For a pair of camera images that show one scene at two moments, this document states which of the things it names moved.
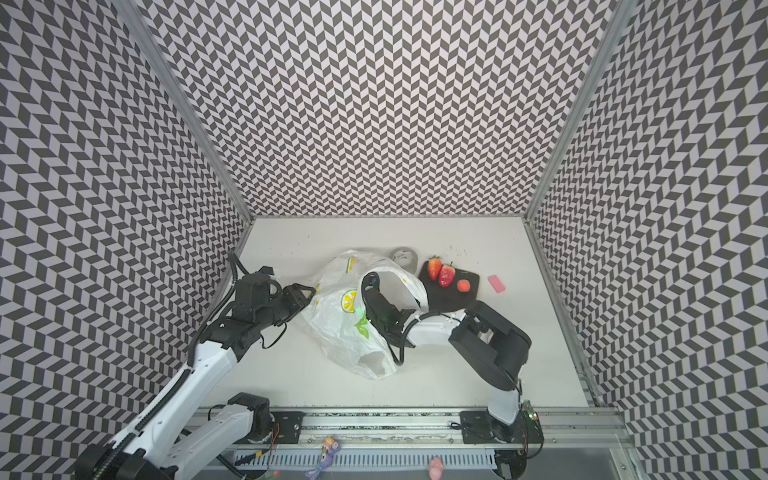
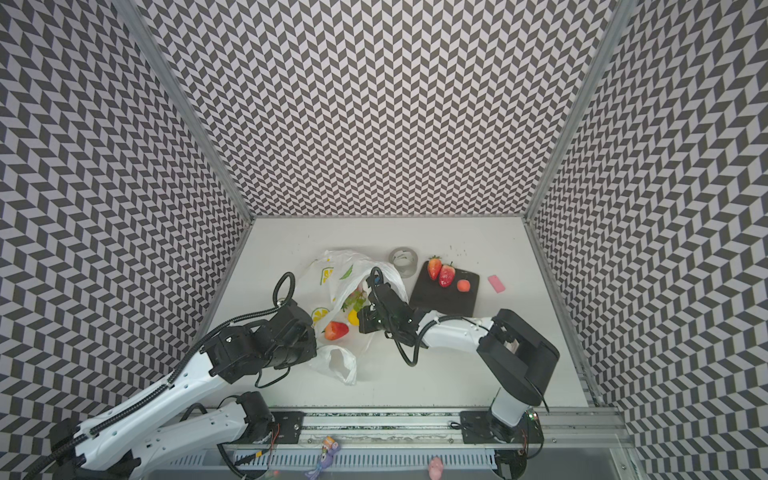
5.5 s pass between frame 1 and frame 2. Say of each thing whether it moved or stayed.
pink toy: stayed
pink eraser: stayed
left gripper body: moved
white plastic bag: moved
